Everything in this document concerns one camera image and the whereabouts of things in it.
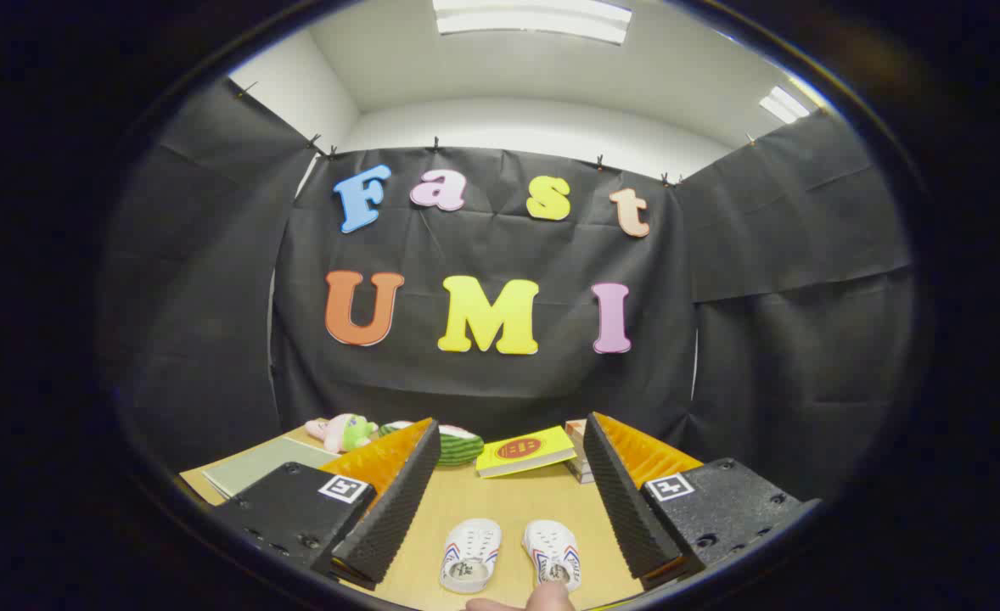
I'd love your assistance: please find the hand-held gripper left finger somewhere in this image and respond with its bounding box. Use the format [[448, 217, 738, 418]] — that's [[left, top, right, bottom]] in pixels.
[[210, 417, 441, 592]]

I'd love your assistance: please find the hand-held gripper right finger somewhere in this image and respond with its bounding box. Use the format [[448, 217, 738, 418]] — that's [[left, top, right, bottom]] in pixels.
[[583, 412, 823, 592]]

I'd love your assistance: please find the white striped canvas shoe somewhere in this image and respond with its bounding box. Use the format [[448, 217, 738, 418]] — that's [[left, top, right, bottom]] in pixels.
[[440, 519, 503, 594], [522, 519, 583, 591]]

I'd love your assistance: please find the beige fabric storage box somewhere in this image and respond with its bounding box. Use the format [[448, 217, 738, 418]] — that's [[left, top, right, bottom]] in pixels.
[[201, 436, 341, 502]]

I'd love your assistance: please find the pink and green plush toy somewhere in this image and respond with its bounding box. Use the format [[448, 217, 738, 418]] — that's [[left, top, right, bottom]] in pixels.
[[305, 413, 379, 453]]

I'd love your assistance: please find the watermelon slice plush toy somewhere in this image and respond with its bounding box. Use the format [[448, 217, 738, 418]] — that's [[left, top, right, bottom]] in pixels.
[[379, 420, 486, 468]]

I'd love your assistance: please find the yellow book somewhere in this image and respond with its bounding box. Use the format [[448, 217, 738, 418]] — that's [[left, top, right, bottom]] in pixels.
[[475, 425, 577, 479]]

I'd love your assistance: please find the ceiling light panel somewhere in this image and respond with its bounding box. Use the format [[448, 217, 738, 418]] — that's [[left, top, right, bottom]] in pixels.
[[432, 0, 634, 46], [759, 85, 811, 125]]

